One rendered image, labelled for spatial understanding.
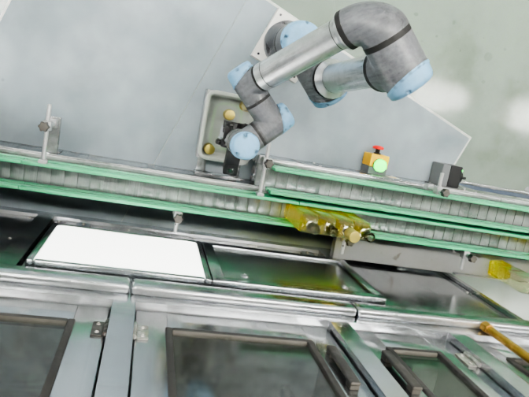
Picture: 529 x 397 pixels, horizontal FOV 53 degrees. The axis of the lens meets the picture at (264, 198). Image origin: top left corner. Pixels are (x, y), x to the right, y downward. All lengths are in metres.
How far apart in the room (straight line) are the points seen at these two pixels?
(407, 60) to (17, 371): 0.98
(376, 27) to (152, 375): 0.84
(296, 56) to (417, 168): 0.87
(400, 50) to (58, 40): 1.06
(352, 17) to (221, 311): 0.72
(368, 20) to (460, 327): 0.81
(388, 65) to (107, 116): 0.95
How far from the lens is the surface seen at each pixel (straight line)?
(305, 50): 1.33
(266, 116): 1.45
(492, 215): 2.10
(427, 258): 2.01
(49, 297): 1.23
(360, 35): 1.26
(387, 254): 1.93
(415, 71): 1.27
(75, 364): 0.99
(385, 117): 1.98
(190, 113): 1.81
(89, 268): 1.31
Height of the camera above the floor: 2.55
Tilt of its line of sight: 74 degrees down
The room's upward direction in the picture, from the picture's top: 136 degrees clockwise
